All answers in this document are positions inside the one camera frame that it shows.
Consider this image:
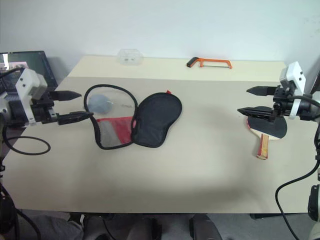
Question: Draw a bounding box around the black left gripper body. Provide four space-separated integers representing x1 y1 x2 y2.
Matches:
31 90 61 125

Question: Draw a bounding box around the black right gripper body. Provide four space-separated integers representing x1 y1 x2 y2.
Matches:
268 84 295 122

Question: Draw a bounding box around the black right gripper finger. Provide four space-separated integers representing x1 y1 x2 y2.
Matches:
237 106 275 119
246 85 278 97

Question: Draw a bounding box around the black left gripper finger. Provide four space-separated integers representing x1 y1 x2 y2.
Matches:
57 111 95 126
48 91 83 102

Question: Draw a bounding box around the black rubber table tennis paddle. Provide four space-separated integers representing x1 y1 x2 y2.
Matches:
245 115 288 160

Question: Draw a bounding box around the blue-grey round pouch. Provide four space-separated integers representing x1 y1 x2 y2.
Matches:
88 93 116 114

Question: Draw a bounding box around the black red paddle case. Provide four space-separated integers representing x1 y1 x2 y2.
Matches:
83 84 183 151

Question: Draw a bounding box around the dark panel beside table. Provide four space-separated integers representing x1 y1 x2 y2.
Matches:
306 65 320 95

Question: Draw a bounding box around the open laptop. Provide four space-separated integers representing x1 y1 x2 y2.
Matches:
0 50 59 101

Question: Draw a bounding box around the orange hacksaw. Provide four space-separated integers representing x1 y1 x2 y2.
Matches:
185 56 233 70

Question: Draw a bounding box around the clear plastic container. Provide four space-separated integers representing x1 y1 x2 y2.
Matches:
116 48 145 67

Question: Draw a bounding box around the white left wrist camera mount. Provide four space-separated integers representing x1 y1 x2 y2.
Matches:
15 67 48 126

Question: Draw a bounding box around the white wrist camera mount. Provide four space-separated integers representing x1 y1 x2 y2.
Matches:
15 67 48 126
279 60 307 120

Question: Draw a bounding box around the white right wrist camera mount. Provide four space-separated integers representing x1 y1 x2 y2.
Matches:
279 60 307 120

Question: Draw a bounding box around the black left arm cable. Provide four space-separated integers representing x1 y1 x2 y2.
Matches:
0 67 52 240

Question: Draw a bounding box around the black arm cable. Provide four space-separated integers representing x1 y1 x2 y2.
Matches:
0 67 52 240
274 95 320 240

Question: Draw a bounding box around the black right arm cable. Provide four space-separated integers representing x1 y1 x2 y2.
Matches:
274 95 320 240

